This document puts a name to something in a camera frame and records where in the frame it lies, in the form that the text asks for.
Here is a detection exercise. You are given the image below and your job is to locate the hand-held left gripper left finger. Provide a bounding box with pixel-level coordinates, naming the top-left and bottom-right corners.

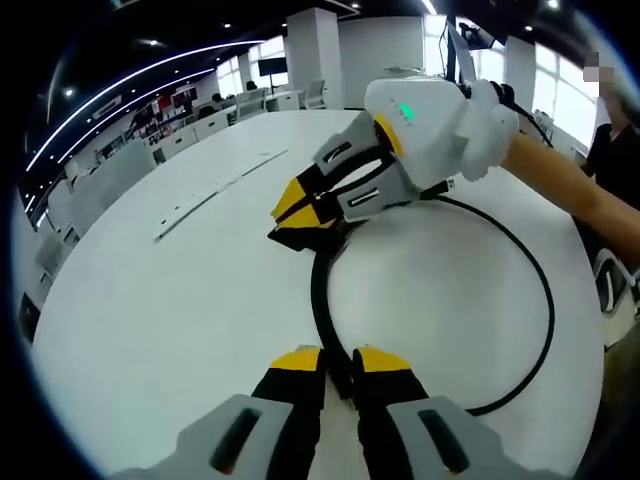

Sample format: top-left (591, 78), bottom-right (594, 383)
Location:
top-left (107, 343), bottom-right (326, 480)

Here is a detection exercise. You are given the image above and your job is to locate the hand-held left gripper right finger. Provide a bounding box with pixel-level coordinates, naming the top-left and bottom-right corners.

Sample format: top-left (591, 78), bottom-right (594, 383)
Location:
top-left (352, 344), bottom-right (506, 480)

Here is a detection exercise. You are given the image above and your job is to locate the black Velcro strap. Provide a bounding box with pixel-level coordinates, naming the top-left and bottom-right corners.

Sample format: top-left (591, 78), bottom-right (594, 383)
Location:
top-left (266, 224), bottom-right (351, 257)

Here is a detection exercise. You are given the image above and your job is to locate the black charging cable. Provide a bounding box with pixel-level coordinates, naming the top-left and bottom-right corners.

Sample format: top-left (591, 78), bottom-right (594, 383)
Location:
top-left (308, 178), bottom-right (557, 417)

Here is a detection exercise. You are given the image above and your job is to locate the white desk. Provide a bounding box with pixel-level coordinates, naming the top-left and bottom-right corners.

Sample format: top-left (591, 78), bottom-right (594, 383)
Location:
top-left (29, 107), bottom-right (609, 480)

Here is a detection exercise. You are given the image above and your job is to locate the white square pillar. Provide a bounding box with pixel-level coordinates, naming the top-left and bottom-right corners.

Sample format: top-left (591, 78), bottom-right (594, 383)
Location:
top-left (285, 8), bottom-right (344, 110)

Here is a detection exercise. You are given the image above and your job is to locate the person's own clothed body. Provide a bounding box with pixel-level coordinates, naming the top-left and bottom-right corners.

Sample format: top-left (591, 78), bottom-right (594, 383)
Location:
top-left (597, 319), bottom-right (640, 480)

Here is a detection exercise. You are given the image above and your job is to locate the row of white office desks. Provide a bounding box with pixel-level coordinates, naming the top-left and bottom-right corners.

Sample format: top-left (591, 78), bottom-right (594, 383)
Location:
top-left (19, 94), bottom-right (236, 281)

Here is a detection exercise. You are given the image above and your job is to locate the long ceiling light strip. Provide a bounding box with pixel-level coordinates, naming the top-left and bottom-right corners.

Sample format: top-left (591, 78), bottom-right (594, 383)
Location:
top-left (24, 39), bottom-right (266, 171)

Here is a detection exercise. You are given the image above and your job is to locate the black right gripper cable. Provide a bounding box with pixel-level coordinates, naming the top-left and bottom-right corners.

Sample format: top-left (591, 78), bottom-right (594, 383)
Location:
top-left (492, 82), bottom-right (556, 150)

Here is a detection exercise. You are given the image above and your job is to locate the desk cable channel strip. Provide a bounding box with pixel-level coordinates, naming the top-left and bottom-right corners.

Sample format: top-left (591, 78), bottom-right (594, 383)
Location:
top-left (151, 148), bottom-right (291, 242)

